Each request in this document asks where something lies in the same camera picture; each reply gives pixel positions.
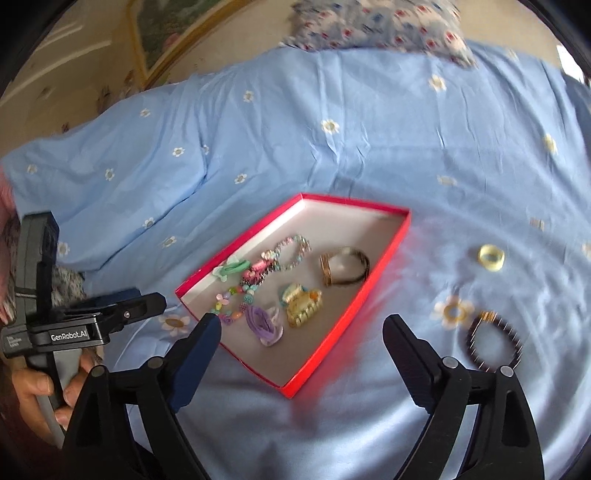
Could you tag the floral patterned pillow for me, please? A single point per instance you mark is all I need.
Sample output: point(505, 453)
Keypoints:
point(430, 27)

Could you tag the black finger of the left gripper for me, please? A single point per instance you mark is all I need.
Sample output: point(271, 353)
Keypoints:
point(110, 313)

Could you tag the black and gold bangle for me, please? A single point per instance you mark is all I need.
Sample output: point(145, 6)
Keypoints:
point(344, 266)

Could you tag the light blue floral bedsheet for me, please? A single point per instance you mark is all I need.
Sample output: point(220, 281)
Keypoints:
point(460, 185)

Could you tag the purple hair scrunchie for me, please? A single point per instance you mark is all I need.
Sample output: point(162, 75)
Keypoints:
point(265, 323)

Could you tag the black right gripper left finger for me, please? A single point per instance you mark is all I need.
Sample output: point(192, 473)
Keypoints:
point(124, 424)

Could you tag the framed picture on wall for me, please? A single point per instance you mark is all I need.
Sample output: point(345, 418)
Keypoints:
point(163, 31)

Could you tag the person's left hand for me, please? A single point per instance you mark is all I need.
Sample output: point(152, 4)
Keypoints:
point(30, 385)

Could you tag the yellow hair claw clip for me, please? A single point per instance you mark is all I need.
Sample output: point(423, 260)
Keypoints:
point(300, 303)

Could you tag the green hair clip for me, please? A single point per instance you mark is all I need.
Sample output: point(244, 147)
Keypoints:
point(231, 266)

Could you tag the red shallow cardboard box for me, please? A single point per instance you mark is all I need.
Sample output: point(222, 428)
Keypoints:
point(283, 248)

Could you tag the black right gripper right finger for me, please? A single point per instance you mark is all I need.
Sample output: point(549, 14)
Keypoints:
point(504, 443)

